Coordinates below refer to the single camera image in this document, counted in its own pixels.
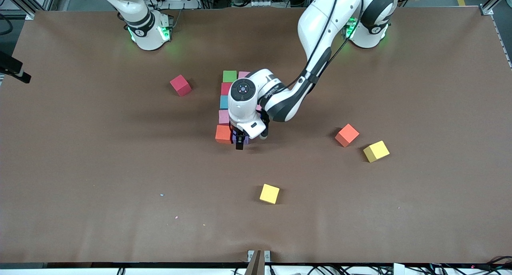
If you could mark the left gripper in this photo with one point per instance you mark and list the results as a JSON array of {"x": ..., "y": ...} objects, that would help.
[{"x": 239, "y": 140}]

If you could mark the purple foam block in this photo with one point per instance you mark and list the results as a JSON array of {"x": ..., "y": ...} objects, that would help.
[{"x": 247, "y": 140}]

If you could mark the orange foam block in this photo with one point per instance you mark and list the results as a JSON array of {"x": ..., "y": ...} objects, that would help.
[
  {"x": 222, "y": 134},
  {"x": 346, "y": 135}
]

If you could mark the pink foam block chipped corner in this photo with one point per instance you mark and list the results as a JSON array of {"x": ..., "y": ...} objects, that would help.
[{"x": 223, "y": 117}]

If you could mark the blue foam block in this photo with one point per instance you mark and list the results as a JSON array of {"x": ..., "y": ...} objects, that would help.
[{"x": 223, "y": 102}]

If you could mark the red foam block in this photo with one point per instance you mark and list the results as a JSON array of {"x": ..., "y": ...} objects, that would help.
[
  {"x": 225, "y": 89},
  {"x": 180, "y": 85}
]

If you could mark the green foam block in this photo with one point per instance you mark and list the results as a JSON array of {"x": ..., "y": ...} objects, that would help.
[{"x": 230, "y": 76}]

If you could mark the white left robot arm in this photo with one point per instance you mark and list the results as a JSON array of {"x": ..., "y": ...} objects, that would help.
[{"x": 320, "y": 19}]

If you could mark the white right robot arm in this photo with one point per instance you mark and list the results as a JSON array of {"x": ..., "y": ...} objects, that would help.
[{"x": 148, "y": 35}]

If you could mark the yellow foam block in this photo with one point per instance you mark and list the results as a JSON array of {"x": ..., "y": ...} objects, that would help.
[
  {"x": 376, "y": 151},
  {"x": 269, "y": 194}
]

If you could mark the brown paper table cover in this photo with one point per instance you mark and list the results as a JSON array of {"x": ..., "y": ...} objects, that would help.
[{"x": 80, "y": 227}]

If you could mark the white plastic box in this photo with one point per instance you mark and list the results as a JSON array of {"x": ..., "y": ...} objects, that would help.
[{"x": 398, "y": 269}]

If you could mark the metal table edge bracket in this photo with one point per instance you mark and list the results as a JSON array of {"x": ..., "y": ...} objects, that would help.
[{"x": 258, "y": 263}]

